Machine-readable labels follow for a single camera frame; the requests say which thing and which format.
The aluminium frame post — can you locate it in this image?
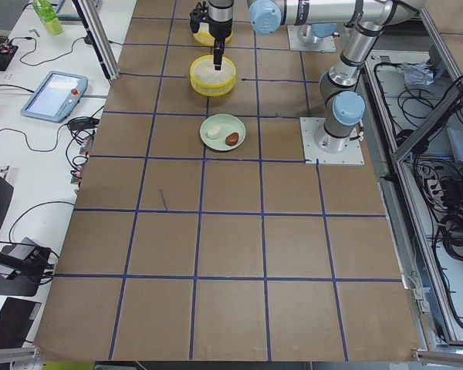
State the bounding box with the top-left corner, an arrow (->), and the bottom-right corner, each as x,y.
73,0 -> 120,81

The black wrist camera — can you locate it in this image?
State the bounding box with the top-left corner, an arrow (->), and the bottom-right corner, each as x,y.
189,1 -> 208,34

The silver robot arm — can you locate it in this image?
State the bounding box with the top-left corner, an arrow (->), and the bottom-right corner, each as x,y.
247,1 -> 425,154

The yellow steamer basket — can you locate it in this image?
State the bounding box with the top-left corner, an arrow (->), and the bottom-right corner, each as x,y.
189,55 -> 237,97
193,22 -> 215,47

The blue teach pendant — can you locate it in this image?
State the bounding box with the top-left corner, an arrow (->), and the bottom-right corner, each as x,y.
20,71 -> 89,123

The light green plate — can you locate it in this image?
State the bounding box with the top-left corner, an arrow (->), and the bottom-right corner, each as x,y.
199,113 -> 246,152

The black camera stand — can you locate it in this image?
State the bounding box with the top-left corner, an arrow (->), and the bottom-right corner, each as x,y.
0,238 -> 54,297

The white steamed bun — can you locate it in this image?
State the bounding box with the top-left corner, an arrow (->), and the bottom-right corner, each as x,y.
205,125 -> 221,140

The green plastic bottle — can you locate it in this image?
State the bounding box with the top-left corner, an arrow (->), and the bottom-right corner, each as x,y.
32,0 -> 63,35

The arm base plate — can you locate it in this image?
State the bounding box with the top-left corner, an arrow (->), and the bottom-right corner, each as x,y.
287,23 -> 336,53
300,117 -> 364,166

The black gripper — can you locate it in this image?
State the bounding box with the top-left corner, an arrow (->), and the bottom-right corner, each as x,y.
208,0 -> 232,70

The brown bun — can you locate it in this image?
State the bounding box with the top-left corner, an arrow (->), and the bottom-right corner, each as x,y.
225,132 -> 240,146

